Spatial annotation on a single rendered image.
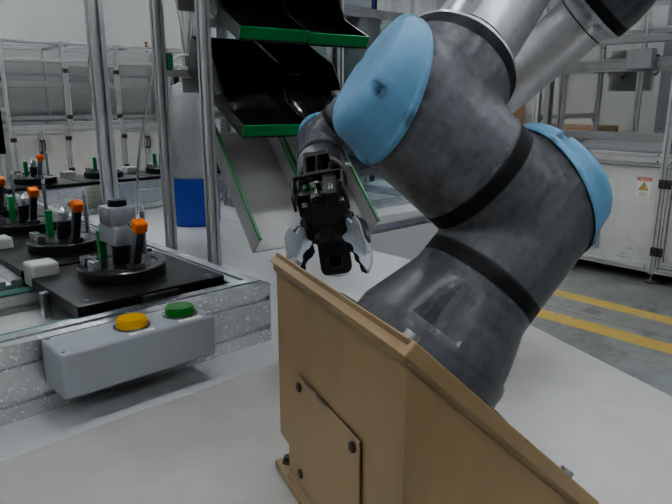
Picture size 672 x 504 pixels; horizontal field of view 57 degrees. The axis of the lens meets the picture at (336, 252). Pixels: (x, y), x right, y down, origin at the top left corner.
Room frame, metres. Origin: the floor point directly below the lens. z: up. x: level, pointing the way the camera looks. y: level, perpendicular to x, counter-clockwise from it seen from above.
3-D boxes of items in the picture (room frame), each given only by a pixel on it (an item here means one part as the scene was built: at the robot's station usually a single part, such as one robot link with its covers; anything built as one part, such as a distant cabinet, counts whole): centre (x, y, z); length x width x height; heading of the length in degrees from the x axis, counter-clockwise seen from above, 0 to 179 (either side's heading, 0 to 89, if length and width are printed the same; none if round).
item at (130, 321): (0.77, 0.27, 0.96); 0.04 x 0.04 x 0.02
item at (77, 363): (0.77, 0.27, 0.93); 0.21 x 0.07 x 0.06; 133
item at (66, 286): (0.98, 0.35, 0.96); 0.24 x 0.24 x 0.02; 43
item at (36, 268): (0.99, 0.49, 0.97); 0.05 x 0.05 x 0.04; 43
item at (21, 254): (1.17, 0.53, 1.01); 0.24 x 0.24 x 0.13; 43
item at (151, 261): (0.98, 0.35, 0.98); 0.14 x 0.14 x 0.02
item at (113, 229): (0.99, 0.36, 1.06); 0.08 x 0.04 x 0.07; 43
